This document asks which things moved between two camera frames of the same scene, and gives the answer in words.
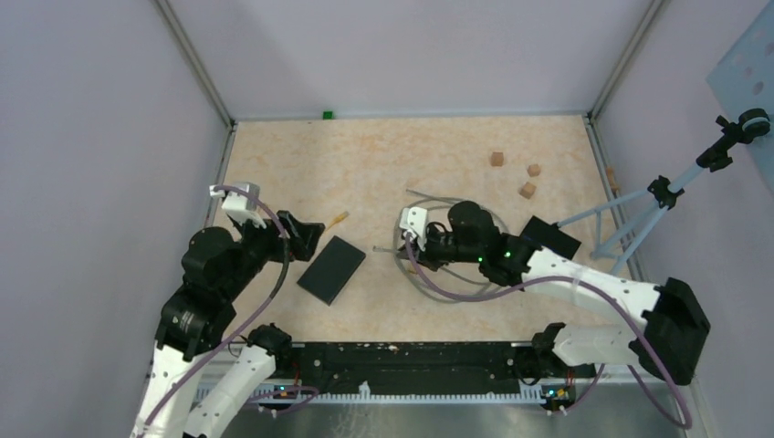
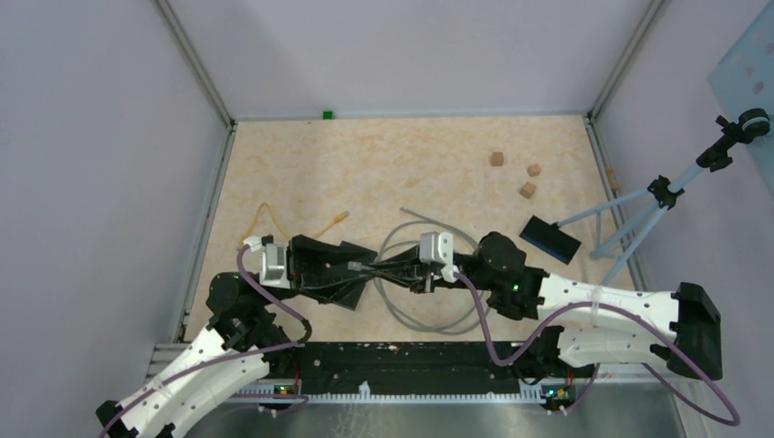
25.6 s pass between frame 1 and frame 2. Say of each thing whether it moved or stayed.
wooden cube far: stayed
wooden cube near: stayed
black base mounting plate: stayed
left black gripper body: moved
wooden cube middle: stayed
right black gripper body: moved
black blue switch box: stayed
